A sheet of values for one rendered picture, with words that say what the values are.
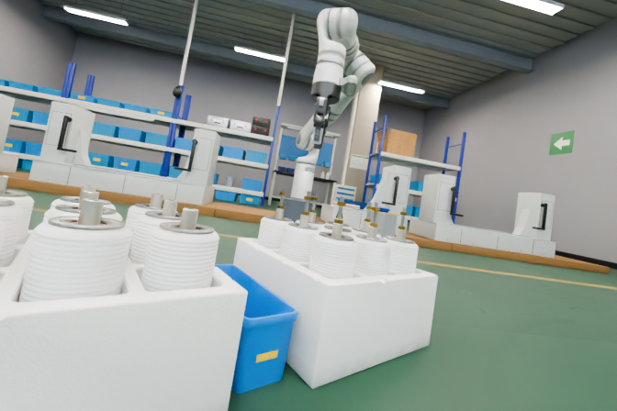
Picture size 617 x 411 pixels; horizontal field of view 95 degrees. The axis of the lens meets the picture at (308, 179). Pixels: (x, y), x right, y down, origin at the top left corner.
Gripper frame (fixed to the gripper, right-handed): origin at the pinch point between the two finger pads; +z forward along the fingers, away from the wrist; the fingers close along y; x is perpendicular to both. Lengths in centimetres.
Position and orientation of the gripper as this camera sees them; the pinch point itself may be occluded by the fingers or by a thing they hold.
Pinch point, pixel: (318, 141)
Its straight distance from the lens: 72.1
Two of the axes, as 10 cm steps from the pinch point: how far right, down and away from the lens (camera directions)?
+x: 9.8, 1.6, -1.0
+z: -1.6, 9.9, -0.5
